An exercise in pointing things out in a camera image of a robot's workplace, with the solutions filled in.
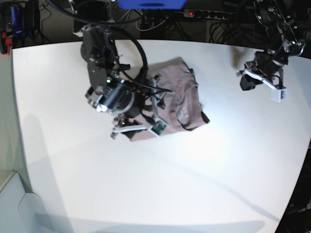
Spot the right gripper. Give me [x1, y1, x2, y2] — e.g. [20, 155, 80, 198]
[110, 75, 169, 139]

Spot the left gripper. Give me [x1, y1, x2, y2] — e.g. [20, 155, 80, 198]
[237, 51, 289, 91]

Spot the mauve t-shirt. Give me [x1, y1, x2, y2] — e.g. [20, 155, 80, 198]
[126, 56, 210, 143]

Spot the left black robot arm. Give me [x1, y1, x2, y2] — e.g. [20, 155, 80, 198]
[237, 0, 306, 91]

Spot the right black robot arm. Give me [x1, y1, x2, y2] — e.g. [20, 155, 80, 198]
[48, 0, 169, 138]

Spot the black power strip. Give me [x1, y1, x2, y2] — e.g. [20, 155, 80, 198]
[182, 9, 234, 21]

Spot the blue plastic box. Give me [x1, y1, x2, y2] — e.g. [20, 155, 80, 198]
[118, 0, 186, 10]

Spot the red and black clamp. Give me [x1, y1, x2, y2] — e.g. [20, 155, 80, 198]
[0, 31, 13, 56]

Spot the grey rounded bin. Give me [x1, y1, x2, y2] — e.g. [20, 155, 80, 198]
[0, 172, 46, 233]

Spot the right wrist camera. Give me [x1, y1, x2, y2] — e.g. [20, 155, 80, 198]
[148, 118, 168, 137]

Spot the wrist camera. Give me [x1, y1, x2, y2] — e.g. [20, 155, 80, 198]
[148, 118, 168, 137]
[271, 88, 288, 102]

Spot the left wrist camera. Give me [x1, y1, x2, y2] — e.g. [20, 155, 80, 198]
[271, 88, 288, 102]

